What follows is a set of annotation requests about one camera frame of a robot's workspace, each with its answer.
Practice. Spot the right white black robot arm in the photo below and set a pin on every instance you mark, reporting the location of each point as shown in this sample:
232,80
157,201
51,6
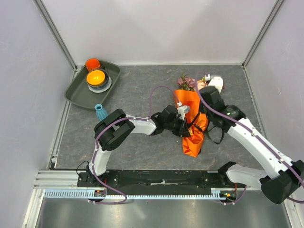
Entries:
279,177

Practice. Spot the left aluminium frame post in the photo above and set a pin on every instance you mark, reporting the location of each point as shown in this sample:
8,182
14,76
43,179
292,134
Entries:
53,29

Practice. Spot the orange bowl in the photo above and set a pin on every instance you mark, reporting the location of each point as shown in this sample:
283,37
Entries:
95,78

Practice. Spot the grey green plastic tray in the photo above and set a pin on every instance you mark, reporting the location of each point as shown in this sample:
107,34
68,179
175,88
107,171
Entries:
78,92

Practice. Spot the orange plastic cup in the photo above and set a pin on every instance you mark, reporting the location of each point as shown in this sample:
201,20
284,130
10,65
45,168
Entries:
92,64

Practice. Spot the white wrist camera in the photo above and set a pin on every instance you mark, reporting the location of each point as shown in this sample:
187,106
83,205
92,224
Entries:
215,81
182,110

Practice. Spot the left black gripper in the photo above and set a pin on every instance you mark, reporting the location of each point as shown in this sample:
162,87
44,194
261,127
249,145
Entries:
183,131

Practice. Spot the aluminium frame post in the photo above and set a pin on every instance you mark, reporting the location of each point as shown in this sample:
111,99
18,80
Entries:
266,26
53,29

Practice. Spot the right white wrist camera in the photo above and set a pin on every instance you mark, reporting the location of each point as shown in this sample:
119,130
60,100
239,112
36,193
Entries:
215,81

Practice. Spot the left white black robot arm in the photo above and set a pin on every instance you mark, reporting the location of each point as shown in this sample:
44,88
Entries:
117,126

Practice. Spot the orange flower bouquet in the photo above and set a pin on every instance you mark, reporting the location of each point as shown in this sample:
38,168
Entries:
197,121

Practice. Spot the dark grey bowl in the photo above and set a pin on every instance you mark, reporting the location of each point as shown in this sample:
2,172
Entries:
107,78

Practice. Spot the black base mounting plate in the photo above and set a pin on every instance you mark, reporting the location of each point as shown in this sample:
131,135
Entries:
121,178

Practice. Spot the grey slotted cable duct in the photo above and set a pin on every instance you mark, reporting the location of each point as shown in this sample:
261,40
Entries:
94,195

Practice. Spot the white plate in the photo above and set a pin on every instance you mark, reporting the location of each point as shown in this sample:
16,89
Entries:
101,90

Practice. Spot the blue ribbed vase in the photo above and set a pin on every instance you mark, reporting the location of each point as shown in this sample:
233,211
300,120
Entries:
101,113

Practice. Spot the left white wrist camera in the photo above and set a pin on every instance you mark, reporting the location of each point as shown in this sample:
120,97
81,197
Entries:
182,110

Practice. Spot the right aluminium frame post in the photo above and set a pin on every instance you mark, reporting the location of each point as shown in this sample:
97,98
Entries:
266,26

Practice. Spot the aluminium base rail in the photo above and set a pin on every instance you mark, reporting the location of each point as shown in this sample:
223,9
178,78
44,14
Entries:
56,180

